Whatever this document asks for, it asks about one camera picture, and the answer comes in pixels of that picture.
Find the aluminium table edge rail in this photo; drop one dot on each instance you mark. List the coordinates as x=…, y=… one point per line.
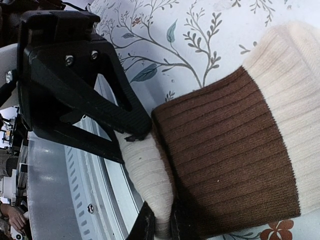
x=76, y=195

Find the floral patterned table mat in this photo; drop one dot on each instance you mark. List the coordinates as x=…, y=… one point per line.
x=170, y=48

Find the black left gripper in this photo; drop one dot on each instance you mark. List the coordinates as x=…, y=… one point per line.
x=55, y=27

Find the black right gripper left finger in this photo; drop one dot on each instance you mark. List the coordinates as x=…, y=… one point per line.
x=144, y=226

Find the cream and brown striped sock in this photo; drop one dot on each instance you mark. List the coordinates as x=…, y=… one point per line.
x=241, y=152

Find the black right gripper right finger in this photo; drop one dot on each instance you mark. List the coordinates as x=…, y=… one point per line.
x=181, y=223

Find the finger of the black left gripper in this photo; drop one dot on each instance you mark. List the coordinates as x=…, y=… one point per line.
x=75, y=137
x=111, y=101

